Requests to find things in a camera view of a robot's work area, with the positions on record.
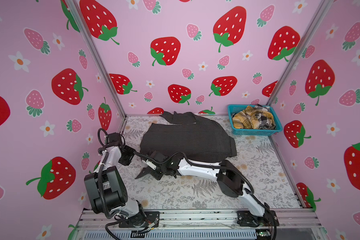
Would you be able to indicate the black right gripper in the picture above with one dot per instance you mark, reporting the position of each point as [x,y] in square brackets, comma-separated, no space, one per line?
[151,172]

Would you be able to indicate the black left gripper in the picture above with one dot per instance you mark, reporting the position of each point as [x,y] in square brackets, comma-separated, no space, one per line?
[131,152]

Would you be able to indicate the dark grey pinstriped shirt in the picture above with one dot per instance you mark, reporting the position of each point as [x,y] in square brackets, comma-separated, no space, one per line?
[201,139]

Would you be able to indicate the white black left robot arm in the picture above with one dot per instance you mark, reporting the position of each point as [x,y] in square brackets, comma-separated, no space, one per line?
[105,188]

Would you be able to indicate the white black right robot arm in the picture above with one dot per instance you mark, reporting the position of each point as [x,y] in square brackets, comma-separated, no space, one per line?
[230,180]

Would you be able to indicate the teal plastic basket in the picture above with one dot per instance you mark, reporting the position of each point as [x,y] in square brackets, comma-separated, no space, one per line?
[234,109]

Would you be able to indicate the yellow plaid shirt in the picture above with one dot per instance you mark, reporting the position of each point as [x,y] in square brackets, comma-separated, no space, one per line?
[242,120]

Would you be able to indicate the grey white plaid shirt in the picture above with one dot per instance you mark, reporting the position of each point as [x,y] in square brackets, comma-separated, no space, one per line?
[262,118]

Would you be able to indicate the aluminium frame post left corner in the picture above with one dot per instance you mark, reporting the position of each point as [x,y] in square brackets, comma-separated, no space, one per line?
[78,17]

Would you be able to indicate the aluminium frame post corner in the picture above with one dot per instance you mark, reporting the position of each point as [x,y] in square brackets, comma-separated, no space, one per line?
[78,17]
[309,33]

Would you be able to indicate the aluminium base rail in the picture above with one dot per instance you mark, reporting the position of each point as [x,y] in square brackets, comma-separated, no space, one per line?
[222,224]

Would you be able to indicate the aluminium frame post right corner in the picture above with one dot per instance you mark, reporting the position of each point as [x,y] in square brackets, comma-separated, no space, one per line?
[309,33]

